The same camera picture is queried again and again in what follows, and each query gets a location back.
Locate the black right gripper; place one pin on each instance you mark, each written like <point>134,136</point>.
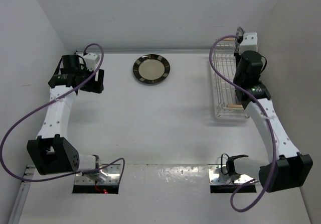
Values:
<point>237,58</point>

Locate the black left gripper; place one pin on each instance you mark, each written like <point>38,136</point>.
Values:
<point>95,86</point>

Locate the blue floral white plate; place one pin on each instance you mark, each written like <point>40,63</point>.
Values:
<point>240,34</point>

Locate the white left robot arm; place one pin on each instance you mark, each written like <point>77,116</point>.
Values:
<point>51,152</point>

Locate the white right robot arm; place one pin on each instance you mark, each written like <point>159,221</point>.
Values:
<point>287,167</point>

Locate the brown striped beige plate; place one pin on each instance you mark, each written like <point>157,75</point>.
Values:
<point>151,69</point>

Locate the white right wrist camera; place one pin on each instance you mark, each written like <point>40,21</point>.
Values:
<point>249,43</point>

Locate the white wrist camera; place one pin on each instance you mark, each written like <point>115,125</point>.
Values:
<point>91,60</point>
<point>249,43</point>

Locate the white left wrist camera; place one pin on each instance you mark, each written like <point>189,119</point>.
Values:
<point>91,60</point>

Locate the white wire dish rack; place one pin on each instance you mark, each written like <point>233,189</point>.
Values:
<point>225,104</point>

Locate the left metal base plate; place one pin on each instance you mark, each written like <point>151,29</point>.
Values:
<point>106,176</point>

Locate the metal base plate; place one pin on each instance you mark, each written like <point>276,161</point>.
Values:
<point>106,176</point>
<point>218,176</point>

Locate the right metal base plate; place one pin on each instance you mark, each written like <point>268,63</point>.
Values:
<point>218,176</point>

